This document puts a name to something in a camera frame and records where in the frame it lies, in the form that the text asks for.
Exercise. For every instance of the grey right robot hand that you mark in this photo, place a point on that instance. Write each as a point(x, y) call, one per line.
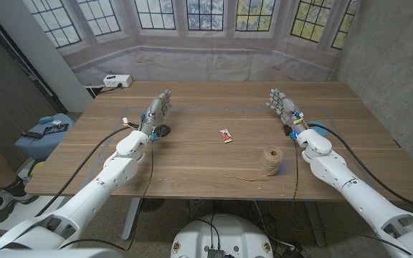
point(285, 107)

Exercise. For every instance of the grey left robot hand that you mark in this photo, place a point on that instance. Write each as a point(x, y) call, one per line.
point(156, 111)

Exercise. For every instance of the red white match box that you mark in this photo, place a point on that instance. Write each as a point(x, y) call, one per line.
point(225, 135)

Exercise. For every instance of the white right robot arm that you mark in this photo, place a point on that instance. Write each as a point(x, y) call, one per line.
point(364, 200)

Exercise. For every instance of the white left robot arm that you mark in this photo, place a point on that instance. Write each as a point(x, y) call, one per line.
point(95, 190)

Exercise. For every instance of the printed window backdrop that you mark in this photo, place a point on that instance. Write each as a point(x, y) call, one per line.
point(264, 64)

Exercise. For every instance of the white power strip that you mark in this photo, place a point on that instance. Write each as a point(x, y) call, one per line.
point(117, 81)

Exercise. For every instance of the brown twine spool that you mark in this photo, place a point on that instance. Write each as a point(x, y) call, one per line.
point(271, 161)

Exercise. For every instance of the loose twine strand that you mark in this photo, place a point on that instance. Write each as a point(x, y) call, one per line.
point(242, 177)

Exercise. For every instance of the black round fan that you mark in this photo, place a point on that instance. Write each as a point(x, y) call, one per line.
point(152, 205)

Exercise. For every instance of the white small object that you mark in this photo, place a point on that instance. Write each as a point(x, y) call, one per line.
point(56, 122)

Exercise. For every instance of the long black remote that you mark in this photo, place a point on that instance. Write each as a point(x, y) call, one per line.
point(56, 129)

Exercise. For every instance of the grey table leg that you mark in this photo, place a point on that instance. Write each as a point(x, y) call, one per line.
point(131, 218)
point(315, 224)

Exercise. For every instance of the teal small object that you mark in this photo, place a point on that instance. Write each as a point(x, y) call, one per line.
point(46, 119)

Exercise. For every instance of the blue stool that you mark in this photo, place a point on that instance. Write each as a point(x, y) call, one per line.
point(41, 147)

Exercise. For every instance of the short black remote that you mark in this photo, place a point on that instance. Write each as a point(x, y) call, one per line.
point(31, 135)

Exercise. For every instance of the yellow round object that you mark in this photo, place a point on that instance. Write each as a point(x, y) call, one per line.
point(38, 167)

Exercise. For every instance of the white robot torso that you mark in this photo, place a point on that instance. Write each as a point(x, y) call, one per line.
point(224, 233)

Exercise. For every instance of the white robot chest rim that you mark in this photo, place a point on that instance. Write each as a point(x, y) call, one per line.
point(48, 253)

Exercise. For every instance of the grey black sneaker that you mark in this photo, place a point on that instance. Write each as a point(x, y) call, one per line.
point(2, 208)

